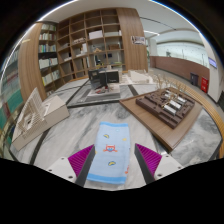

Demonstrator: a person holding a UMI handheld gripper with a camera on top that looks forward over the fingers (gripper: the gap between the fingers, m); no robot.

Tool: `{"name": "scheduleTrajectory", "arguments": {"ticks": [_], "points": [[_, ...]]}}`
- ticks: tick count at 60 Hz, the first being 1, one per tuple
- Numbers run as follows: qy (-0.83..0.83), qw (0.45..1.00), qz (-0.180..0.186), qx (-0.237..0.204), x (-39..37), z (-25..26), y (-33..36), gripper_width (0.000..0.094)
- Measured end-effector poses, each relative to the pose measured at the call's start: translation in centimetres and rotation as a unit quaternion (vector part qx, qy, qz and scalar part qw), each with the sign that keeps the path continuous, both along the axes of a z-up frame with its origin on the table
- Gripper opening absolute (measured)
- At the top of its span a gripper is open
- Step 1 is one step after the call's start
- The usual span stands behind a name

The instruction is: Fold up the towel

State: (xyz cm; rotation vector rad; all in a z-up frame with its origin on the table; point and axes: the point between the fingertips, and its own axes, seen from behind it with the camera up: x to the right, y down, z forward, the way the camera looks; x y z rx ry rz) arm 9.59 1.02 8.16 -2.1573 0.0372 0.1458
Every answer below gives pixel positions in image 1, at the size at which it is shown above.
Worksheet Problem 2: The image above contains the red cabinet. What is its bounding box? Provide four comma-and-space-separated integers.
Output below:
200, 77, 210, 94

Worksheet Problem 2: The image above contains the white wall sign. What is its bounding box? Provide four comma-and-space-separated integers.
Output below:
130, 35, 147, 46

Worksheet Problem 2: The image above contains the dark cabinet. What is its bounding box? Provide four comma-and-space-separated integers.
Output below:
190, 72, 200, 87

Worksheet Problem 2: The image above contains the small white architectural model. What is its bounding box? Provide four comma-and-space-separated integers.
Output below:
128, 69, 154, 85

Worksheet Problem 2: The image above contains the light blue printed towel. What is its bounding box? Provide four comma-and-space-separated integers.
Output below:
86, 121, 132, 185

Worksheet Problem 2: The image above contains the bookshelf with green books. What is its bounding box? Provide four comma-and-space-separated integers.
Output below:
0, 49, 24, 158

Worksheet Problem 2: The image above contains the wooden shelf unit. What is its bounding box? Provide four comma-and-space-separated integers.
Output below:
18, 7, 149, 101

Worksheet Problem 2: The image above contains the white layered architectural model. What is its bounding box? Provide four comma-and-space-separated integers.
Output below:
11, 87, 70, 152

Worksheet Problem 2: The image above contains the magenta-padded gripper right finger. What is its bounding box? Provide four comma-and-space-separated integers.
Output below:
134, 143, 188, 185

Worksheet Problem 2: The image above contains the brown model on wooden board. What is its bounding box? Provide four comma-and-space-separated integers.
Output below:
119, 87, 204, 153

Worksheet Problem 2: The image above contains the black panel model, grey base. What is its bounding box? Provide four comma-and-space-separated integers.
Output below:
75, 68, 122, 108

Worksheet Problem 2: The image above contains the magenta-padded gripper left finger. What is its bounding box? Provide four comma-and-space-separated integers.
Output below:
46, 144, 96, 188

